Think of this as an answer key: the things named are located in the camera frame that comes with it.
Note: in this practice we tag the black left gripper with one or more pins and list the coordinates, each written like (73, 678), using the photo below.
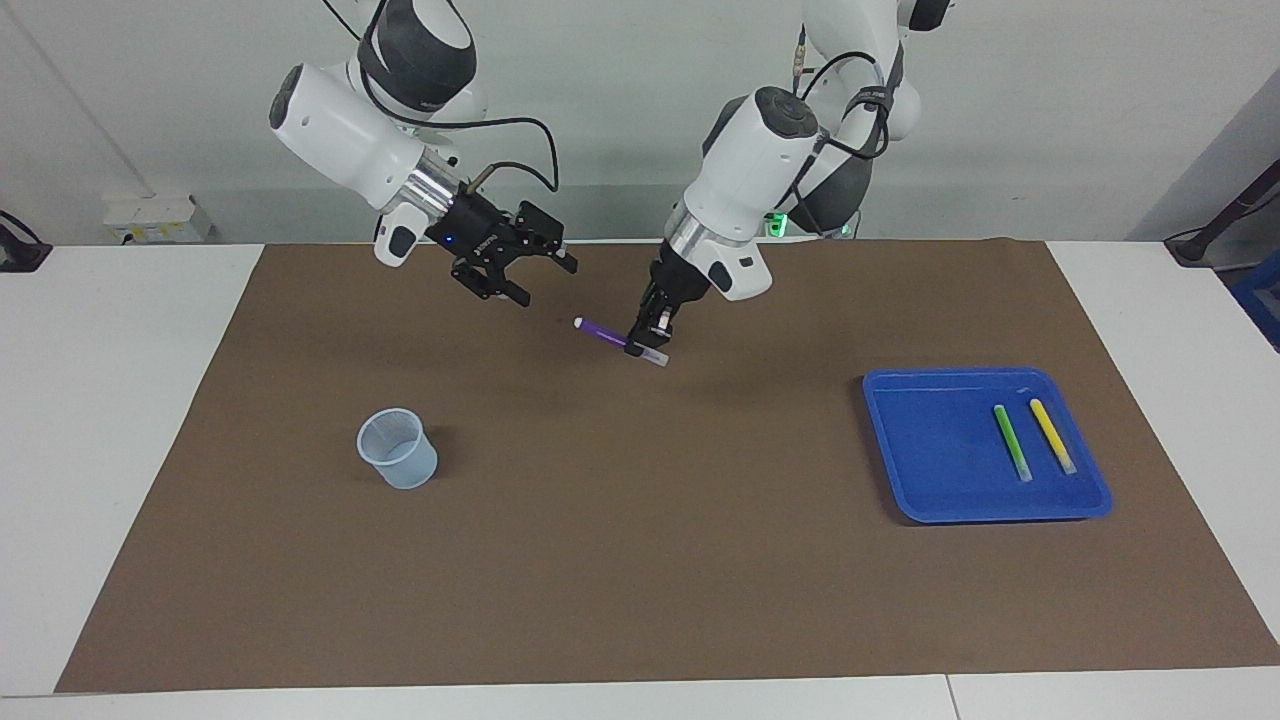
(675, 290)

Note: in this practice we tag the blue box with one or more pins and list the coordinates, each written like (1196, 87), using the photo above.
(1262, 300)

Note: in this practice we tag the black stand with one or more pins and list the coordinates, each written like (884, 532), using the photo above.
(1195, 245)

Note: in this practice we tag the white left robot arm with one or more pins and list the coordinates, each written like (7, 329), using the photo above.
(750, 170)

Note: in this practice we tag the blue plastic tray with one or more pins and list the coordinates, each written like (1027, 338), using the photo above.
(900, 480)

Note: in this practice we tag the white power strip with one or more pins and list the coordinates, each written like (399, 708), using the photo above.
(150, 215)

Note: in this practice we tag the purple marker pen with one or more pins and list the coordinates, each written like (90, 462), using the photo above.
(600, 331)

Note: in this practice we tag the yellow marker pen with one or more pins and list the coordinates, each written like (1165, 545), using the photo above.
(1050, 432)

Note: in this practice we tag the brown table mat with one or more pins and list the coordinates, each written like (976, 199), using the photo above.
(640, 560)

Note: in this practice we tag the translucent plastic cup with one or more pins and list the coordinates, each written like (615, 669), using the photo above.
(405, 465)

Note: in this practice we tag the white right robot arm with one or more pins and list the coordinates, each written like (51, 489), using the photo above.
(340, 130)

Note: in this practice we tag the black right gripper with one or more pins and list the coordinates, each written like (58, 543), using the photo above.
(480, 235)

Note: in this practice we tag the green marker pen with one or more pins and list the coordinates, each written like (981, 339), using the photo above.
(1010, 440)

